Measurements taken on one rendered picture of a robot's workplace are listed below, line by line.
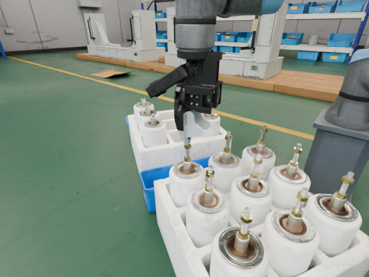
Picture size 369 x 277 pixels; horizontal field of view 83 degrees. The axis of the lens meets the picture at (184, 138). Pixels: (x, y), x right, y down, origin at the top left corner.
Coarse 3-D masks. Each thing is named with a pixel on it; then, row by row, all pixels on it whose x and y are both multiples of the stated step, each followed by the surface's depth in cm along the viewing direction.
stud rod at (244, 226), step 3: (246, 207) 32; (246, 210) 31; (249, 210) 31; (246, 213) 32; (249, 213) 31; (246, 216) 32; (249, 216) 32; (243, 222) 33; (243, 225) 33; (246, 225) 33; (243, 228) 33; (246, 228) 33; (243, 231) 33; (246, 231) 33; (243, 234) 34
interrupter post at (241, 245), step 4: (236, 232) 35; (236, 236) 34; (236, 240) 35; (240, 240) 34; (244, 240) 34; (248, 240) 34; (236, 244) 35; (240, 244) 34; (244, 244) 34; (236, 248) 35; (240, 248) 34; (244, 248) 34; (240, 252) 35
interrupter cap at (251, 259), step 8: (224, 232) 38; (232, 232) 38; (224, 240) 37; (232, 240) 37; (256, 240) 37; (224, 248) 35; (232, 248) 36; (248, 248) 36; (256, 248) 35; (224, 256) 34; (232, 256) 34; (240, 256) 34; (248, 256) 34; (256, 256) 34; (232, 264) 33; (240, 264) 33; (248, 264) 33; (256, 264) 33
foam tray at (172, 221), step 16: (160, 192) 58; (160, 208) 59; (176, 208) 53; (272, 208) 53; (304, 208) 53; (160, 224) 64; (176, 224) 48; (176, 240) 47; (368, 240) 45; (176, 256) 50; (192, 256) 42; (208, 256) 43; (320, 256) 42; (336, 256) 42; (352, 256) 42; (368, 256) 42; (176, 272) 54; (192, 272) 39; (208, 272) 46; (272, 272) 39; (320, 272) 39; (336, 272) 39; (352, 272) 42
